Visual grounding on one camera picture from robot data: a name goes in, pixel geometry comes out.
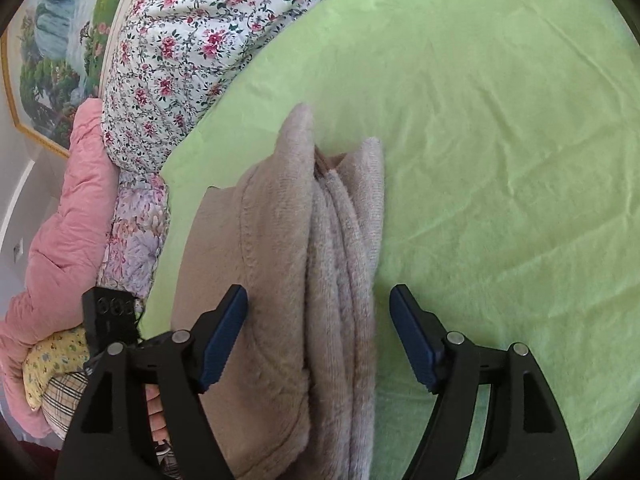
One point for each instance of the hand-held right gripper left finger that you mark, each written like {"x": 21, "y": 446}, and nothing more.
{"x": 222, "y": 340}

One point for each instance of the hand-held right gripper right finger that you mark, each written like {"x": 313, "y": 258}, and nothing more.
{"x": 412, "y": 340}

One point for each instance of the beige knit sweater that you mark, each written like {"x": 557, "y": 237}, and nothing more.
{"x": 300, "y": 310}

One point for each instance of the person's left hand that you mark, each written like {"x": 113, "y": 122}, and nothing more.
{"x": 157, "y": 410}

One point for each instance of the yellow cartoon print pillow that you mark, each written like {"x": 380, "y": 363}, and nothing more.
{"x": 55, "y": 360}

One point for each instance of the purple floral cloth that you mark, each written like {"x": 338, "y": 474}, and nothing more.
{"x": 132, "y": 240}

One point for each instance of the pink quilt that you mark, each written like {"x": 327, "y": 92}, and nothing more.
{"x": 65, "y": 240}

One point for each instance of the plaid pillow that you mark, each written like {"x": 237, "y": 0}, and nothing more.
{"x": 60, "y": 400}

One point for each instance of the green bed sheet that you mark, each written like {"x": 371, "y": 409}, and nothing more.
{"x": 500, "y": 135}

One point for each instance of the framed landscape painting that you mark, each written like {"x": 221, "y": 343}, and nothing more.
{"x": 65, "y": 45}

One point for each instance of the white red floral quilt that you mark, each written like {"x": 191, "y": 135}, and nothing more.
{"x": 190, "y": 50}

